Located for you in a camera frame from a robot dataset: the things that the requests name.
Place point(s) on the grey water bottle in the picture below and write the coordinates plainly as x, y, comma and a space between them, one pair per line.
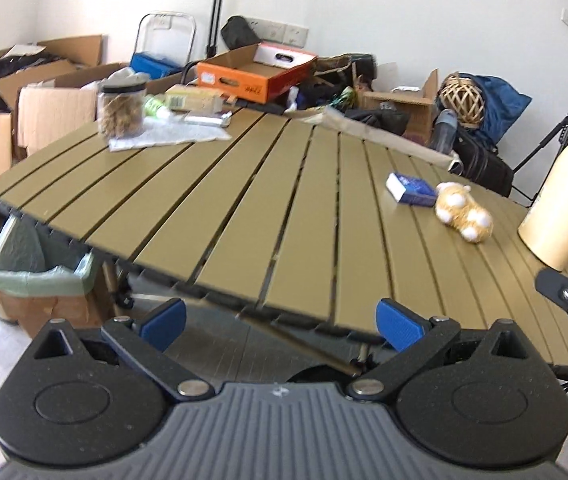
444, 132

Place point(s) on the cardboard bin with green liner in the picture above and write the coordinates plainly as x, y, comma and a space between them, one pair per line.
42, 278

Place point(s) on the small green bottle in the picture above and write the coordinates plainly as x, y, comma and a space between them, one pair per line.
156, 109

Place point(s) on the open brown cardboard box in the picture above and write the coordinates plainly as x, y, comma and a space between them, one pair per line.
419, 105

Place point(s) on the clear jar with snacks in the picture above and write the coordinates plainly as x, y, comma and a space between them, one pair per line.
120, 109

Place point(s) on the orange shoe box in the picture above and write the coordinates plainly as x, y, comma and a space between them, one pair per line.
259, 73

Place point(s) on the white wall socket strip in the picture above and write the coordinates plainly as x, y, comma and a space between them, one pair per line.
280, 33

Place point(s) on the blue storage crate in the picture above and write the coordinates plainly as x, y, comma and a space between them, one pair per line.
156, 67

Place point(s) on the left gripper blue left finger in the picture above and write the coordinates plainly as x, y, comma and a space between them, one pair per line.
161, 327

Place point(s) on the yellow flat carton box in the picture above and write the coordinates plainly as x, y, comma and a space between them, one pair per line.
194, 99

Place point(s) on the small blue card box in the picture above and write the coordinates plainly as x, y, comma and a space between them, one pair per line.
410, 190

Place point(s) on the woven rattan ball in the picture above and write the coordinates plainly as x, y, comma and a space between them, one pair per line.
460, 94

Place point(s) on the white paper sheet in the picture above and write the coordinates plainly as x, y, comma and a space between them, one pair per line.
176, 130

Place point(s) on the black trolley handle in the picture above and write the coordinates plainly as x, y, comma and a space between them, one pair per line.
214, 29

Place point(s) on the large open cardboard boxes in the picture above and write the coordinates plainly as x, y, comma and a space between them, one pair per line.
47, 90

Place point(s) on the dark blue bag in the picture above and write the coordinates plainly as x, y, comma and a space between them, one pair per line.
503, 106

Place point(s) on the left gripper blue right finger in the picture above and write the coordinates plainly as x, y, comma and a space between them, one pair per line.
400, 327

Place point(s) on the olive metal table frame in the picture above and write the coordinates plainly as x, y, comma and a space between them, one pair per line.
225, 341

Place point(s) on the white alpaca plush toy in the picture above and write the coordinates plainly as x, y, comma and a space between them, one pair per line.
456, 208

